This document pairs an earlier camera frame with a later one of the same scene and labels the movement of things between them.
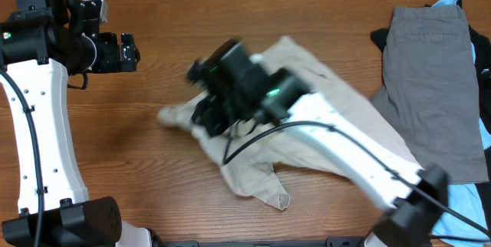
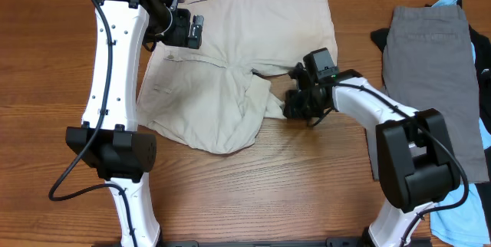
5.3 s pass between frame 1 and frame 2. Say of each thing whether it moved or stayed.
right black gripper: moved
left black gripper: moved
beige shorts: moved
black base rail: stayed
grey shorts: stayed
